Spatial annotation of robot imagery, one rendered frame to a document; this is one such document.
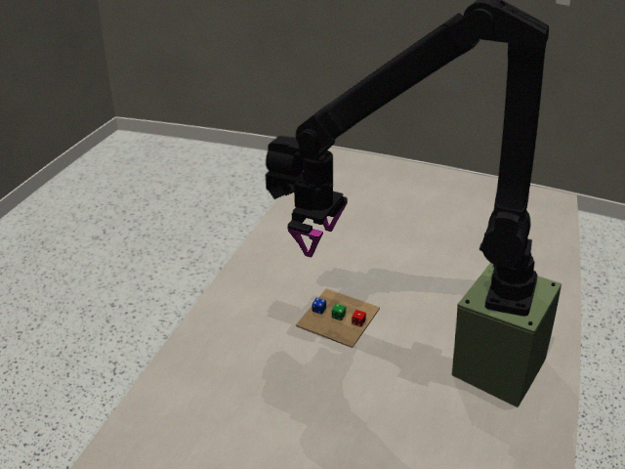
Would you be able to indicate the blue die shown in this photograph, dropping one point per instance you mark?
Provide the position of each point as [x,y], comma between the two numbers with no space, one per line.
[318,305]

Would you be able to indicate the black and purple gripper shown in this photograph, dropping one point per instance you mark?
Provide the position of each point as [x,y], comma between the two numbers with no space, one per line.
[325,203]

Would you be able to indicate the red die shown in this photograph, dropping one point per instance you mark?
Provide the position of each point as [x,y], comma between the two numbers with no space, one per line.
[358,318]

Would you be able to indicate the tan flat mat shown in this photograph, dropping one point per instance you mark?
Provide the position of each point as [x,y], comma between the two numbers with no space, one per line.
[341,331]

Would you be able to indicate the green die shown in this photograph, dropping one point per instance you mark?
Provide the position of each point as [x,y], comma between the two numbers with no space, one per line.
[338,312]

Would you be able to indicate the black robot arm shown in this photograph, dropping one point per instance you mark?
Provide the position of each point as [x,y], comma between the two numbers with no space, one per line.
[503,245]

